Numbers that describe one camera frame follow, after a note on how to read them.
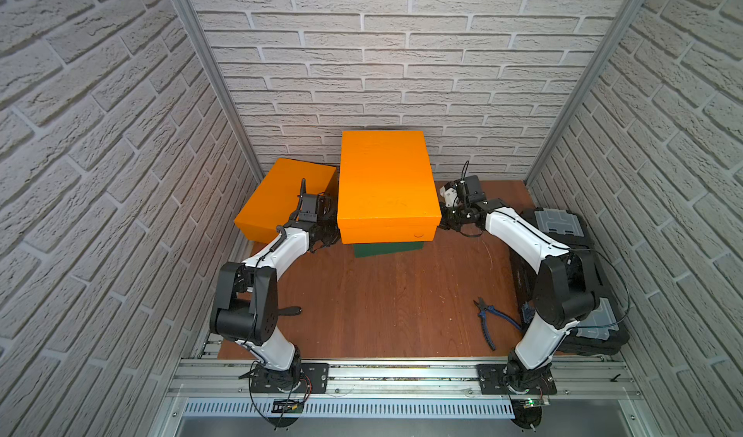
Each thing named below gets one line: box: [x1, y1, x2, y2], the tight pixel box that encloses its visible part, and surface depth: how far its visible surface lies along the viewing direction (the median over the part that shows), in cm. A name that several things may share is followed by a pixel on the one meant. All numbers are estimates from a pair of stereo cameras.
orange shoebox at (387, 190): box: [336, 130, 443, 245], surface depth 73 cm
